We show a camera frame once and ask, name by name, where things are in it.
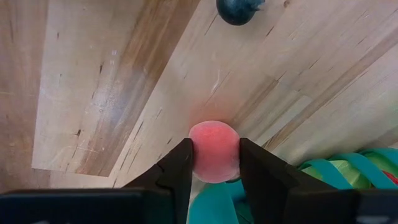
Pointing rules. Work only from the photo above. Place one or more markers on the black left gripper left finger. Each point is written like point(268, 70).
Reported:
point(177, 174)

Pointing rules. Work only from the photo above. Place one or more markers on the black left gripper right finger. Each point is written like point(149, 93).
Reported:
point(273, 193)

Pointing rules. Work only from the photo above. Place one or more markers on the pink peach toy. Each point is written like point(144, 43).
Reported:
point(214, 152)

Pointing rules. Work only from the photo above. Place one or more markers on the teal plastic slotted basket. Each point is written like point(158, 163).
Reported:
point(214, 205)

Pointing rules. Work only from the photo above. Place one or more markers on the dark blueberry toy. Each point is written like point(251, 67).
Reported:
point(237, 11)

